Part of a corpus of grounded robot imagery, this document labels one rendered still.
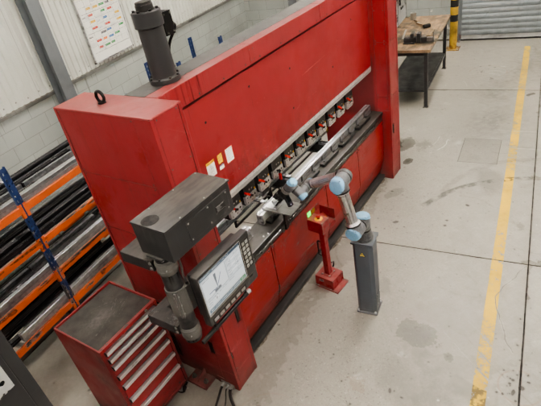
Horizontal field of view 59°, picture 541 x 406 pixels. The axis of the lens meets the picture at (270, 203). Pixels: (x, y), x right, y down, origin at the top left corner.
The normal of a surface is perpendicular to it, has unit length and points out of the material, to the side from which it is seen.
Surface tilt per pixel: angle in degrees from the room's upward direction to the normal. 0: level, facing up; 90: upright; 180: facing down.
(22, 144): 90
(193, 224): 90
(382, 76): 90
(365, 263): 90
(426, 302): 0
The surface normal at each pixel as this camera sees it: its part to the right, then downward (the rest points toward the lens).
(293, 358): -0.17, -0.82
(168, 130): 0.83, 0.18
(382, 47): -0.54, 0.54
